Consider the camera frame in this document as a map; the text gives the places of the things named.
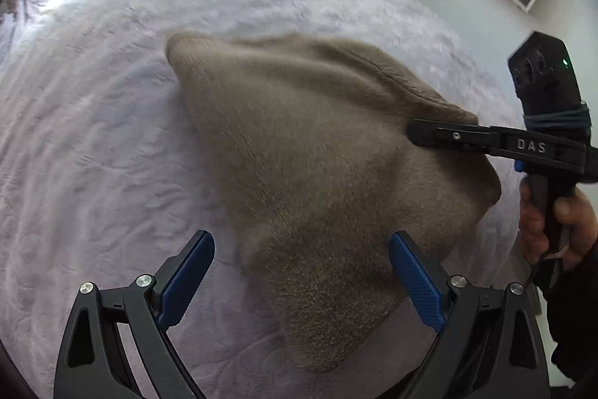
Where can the person's right forearm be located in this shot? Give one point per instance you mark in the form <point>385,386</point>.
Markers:
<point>574,324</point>

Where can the person's right hand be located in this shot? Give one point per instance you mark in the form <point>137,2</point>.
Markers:
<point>579,226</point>

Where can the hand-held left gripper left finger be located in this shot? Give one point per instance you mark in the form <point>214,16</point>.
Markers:
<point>184,287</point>

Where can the brown knit sweater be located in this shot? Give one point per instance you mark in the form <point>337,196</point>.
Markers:
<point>303,146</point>

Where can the lavender embossed blanket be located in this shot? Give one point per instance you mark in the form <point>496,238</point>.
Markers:
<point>93,123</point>

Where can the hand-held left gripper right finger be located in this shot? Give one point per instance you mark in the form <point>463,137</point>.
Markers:
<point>418,282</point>

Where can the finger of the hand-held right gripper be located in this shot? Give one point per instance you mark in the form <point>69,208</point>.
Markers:
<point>448,136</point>

